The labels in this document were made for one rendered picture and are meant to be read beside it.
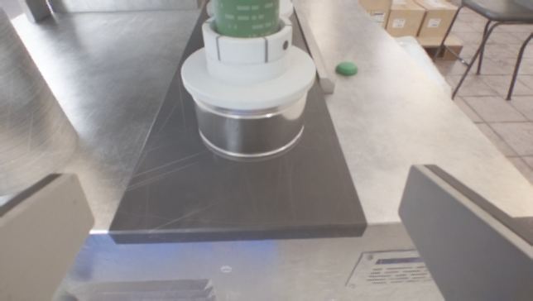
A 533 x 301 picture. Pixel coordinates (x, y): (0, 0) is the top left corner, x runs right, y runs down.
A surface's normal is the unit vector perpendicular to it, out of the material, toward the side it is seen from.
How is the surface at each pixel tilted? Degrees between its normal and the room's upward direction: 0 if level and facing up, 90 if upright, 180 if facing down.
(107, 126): 0
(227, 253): 90
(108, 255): 90
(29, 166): 90
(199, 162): 0
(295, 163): 0
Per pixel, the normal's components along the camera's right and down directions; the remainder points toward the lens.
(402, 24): 0.01, 0.69
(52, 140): 0.98, 0.15
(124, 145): 0.00, -0.73
